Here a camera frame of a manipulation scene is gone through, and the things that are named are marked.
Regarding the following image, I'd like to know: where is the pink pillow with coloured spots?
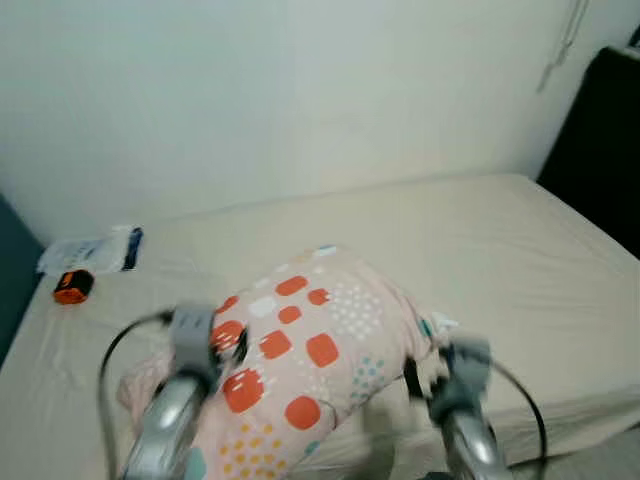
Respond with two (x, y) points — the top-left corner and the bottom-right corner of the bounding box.
(118, 245), (461, 480)

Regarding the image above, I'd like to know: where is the bed with beige sheet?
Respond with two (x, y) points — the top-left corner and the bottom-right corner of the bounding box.
(0, 173), (640, 480)

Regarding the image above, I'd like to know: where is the orange and black small device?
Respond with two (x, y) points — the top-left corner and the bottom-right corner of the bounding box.
(53, 268), (96, 305)

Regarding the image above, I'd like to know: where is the white plastic packet blue edge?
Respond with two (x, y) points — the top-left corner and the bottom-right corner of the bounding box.
(38, 225), (144, 276)

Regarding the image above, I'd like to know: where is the dark teal panel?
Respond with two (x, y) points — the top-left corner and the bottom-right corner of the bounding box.
(0, 190), (46, 366)

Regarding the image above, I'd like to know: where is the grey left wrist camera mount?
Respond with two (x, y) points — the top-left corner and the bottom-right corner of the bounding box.
(170, 305), (219, 376)

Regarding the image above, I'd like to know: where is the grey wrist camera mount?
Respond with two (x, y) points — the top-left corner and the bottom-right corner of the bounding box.
(440, 338), (493, 406)
(170, 305), (219, 376)

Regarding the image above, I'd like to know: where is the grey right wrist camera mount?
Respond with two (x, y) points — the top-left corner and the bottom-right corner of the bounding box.
(440, 338), (493, 406)

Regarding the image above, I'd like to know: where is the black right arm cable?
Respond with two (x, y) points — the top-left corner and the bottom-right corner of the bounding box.
(485, 355), (549, 471)

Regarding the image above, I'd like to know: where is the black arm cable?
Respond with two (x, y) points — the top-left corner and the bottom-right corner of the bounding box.
(97, 310), (176, 480)
(485, 355), (549, 471)

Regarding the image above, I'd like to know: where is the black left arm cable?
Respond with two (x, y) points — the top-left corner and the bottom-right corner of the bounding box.
(97, 310), (176, 480)

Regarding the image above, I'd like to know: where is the white hanging wall rod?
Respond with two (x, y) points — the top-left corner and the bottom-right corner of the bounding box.
(540, 0), (591, 91)

